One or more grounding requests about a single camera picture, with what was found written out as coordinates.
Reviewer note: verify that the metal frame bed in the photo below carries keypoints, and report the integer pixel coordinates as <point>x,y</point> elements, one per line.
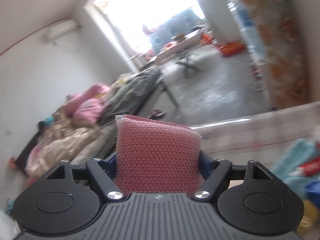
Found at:
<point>150,92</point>

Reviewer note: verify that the pink pillow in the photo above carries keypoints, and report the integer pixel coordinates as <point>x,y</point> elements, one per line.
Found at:
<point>87,105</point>

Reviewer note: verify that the grey blanket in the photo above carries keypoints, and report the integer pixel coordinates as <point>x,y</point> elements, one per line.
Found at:
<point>130,92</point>

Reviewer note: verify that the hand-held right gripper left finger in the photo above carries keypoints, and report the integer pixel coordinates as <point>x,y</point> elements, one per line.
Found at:
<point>110,163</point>

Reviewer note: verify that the orange plastic basket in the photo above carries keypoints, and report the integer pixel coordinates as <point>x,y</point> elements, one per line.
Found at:
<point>231,48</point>

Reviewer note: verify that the red packet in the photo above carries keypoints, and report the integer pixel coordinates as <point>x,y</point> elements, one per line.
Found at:
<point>310,168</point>

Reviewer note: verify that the clear plastic bag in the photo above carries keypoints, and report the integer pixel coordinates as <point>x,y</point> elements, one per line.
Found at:
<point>6,226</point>

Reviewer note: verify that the white wall air conditioner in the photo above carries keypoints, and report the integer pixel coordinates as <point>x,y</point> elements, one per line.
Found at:
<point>61,30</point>

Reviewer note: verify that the teal fluffy towel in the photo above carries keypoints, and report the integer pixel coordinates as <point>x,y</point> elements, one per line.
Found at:
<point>290,165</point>

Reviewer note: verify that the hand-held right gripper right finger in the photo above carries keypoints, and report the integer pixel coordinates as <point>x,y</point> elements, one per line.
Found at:
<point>205,162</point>

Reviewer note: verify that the yellow packet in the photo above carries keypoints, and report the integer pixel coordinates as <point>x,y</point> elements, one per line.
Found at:
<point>310,215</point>

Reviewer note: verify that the beige satin quilt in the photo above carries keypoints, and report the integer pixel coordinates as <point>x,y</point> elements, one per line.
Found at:
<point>65,145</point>

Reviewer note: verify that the pink mesh sponge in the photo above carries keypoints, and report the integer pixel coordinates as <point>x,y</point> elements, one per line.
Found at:
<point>157,155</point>

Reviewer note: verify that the floral patterned wardrobe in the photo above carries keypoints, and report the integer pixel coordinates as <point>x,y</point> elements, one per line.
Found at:
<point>282,45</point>

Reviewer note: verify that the folding table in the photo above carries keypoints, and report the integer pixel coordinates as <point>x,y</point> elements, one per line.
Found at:
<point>175,52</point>

